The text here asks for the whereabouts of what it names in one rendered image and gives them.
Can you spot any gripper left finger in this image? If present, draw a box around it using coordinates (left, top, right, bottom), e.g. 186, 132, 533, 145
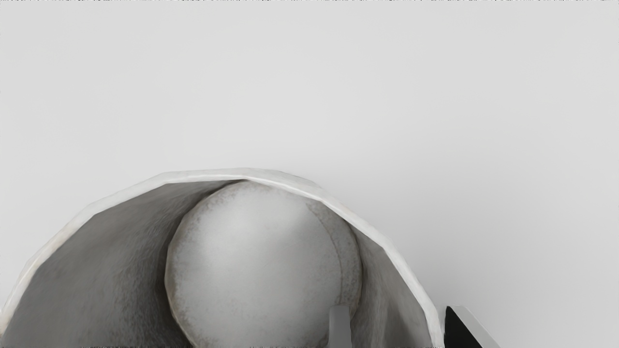
329, 305, 354, 348

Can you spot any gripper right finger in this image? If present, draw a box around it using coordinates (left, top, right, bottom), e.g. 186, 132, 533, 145
444, 305, 501, 348

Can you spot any white ceramic mug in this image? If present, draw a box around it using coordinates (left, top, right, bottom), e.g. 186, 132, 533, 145
0, 168, 445, 348

